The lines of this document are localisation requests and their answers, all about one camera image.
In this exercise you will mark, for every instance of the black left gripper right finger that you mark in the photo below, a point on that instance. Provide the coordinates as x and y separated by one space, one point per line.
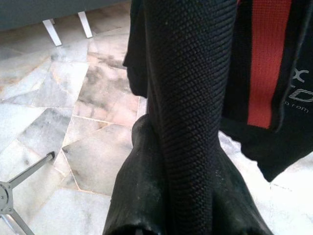
232 203

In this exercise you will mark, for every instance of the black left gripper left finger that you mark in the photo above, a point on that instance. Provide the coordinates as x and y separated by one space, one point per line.
141 186

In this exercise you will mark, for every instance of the black jersey with red collar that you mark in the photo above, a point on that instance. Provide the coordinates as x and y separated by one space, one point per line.
190 85

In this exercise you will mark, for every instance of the silver metal clothes rack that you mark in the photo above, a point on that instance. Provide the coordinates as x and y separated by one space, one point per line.
6 193

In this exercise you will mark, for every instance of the black TV console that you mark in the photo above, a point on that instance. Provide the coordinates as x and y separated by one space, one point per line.
36 9

